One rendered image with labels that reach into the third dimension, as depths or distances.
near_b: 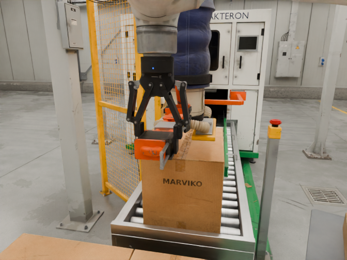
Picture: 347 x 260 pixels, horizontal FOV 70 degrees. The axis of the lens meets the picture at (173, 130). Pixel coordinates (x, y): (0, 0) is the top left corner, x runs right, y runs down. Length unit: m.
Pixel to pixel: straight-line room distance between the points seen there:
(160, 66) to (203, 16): 0.58
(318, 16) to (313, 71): 1.83
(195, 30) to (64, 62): 1.20
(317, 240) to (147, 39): 0.94
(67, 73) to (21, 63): 11.20
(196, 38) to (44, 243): 1.18
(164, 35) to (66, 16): 1.48
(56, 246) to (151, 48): 1.11
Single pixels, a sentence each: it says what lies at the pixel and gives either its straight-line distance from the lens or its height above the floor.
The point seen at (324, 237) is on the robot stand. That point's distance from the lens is 1.18.
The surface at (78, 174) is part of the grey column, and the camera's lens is 2.24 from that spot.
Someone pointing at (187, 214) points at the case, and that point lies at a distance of 1.32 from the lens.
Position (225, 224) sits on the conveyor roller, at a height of 0.53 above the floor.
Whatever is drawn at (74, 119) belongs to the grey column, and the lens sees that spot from 2.08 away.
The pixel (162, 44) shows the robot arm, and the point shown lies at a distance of 0.55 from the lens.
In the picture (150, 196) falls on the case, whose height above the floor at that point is 0.74.
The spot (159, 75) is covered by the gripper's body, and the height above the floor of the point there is 1.37.
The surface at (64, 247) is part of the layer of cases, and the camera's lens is 1.40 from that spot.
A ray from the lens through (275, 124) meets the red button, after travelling 1.63.
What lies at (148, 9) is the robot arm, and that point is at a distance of 0.42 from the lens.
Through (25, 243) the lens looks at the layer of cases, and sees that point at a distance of 1.51.
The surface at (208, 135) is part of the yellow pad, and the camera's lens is 1.06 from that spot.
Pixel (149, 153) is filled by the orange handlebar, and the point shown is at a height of 1.20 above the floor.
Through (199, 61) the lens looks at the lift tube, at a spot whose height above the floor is 1.39.
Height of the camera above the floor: 1.40
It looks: 16 degrees down
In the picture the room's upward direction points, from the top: straight up
